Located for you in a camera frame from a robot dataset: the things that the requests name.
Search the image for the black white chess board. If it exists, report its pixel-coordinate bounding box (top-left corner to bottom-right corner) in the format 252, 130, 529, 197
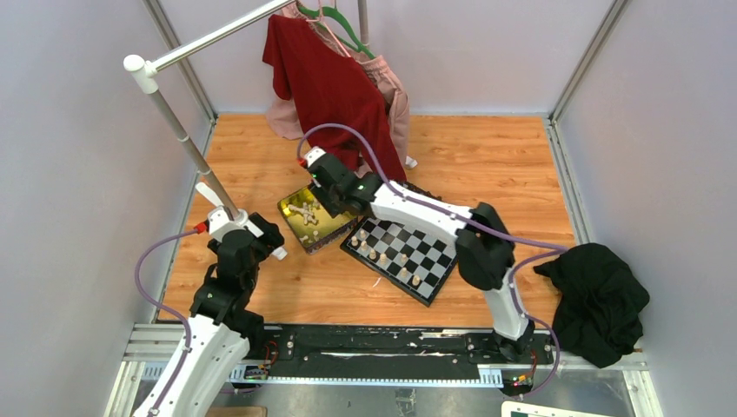
340, 216, 457, 307

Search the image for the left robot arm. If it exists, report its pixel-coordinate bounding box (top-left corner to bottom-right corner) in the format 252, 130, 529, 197
134, 208, 287, 416

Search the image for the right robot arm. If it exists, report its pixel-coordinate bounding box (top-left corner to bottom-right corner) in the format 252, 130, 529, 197
297, 148, 534, 363

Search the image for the gold metal tin box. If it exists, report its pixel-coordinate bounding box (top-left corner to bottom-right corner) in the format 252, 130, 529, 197
276, 186, 358, 255

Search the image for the pink garment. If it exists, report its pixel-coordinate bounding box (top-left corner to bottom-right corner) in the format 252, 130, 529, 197
264, 3, 411, 182

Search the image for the dark red shirt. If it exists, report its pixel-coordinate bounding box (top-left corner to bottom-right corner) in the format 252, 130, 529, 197
262, 13, 408, 191

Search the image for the green clothes hanger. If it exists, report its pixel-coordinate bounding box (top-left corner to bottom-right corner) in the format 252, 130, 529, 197
297, 2, 375, 59

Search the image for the white metal clothes rack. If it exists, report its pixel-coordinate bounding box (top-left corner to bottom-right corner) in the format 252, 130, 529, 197
123, 0, 369, 260

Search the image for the black cloth pile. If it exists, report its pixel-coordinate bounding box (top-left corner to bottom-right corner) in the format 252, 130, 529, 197
534, 243, 650, 368

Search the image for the white camera left wrist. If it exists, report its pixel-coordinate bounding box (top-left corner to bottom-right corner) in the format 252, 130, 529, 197
193, 206, 248, 242

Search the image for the white camera wrist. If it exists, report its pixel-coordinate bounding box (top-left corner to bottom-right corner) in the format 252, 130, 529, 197
297, 147, 326, 170
193, 206, 248, 242

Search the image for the white camera right wrist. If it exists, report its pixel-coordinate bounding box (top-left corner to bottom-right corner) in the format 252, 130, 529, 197
297, 147, 326, 170

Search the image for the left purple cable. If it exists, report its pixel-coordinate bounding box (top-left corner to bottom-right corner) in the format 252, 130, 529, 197
133, 228, 260, 417

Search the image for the purple cable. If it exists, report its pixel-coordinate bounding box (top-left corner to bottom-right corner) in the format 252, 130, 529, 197
133, 228, 260, 417
295, 122, 571, 398

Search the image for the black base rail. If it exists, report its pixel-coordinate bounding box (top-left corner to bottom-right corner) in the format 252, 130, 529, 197
231, 324, 555, 387

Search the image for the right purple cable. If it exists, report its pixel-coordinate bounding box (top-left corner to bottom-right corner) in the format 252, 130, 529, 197
295, 122, 571, 398

